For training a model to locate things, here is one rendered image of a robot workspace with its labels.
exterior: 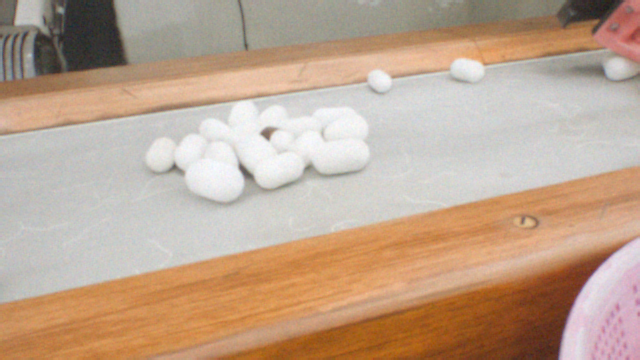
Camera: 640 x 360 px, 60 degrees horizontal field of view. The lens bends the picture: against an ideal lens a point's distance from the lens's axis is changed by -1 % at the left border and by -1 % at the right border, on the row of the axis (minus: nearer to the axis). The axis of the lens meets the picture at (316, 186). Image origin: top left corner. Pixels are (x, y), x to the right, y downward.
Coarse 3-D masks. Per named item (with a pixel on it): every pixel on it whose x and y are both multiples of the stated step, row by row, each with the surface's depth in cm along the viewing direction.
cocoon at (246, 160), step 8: (248, 136) 35; (256, 136) 35; (240, 144) 35; (248, 144) 34; (256, 144) 33; (264, 144) 33; (240, 152) 34; (248, 152) 33; (256, 152) 33; (264, 152) 33; (272, 152) 33; (240, 160) 34; (248, 160) 33; (256, 160) 33; (248, 168) 33
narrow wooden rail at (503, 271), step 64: (576, 192) 24; (256, 256) 21; (320, 256) 20; (384, 256) 20; (448, 256) 20; (512, 256) 20; (576, 256) 20; (0, 320) 18; (64, 320) 18; (128, 320) 18; (192, 320) 17; (256, 320) 17; (320, 320) 17; (384, 320) 18; (448, 320) 19; (512, 320) 20
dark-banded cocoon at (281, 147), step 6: (264, 126) 37; (258, 132) 37; (276, 132) 36; (282, 132) 36; (288, 132) 36; (276, 138) 36; (282, 138) 36; (288, 138) 36; (276, 144) 36; (282, 144) 36; (288, 144) 36; (282, 150) 36
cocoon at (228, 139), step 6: (246, 120) 39; (234, 126) 38; (240, 126) 38; (246, 126) 38; (252, 126) 38; (258, 126) 39; (228, 132) 37; (234, 132) 37; (240, 132) 37; (246, 132) 37; (252, 132) 38; (222, 138) 37; (228, 138) 37; (234, 138) 37; (234, 144) 37; (234, 150) 37
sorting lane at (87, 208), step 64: (512, 64) 58; (576, 64) 56; (64, 128) 46; (128, 128) 45; (192, 128) 44; (384, 128) 41; (448, 128) 40; (512, 128) 40; (576, 128) 39; (0, 192) 34; (64, 192) 34; (128, 192) 33; (192, 192) 33; (256, 192) 32; (320, 192) 32; (384, 192) 31; (448, 192) 31; (512, 192) 30; (0, 256) 27; (64, 256) 27; (128, 256) 26; (192, 256) 26
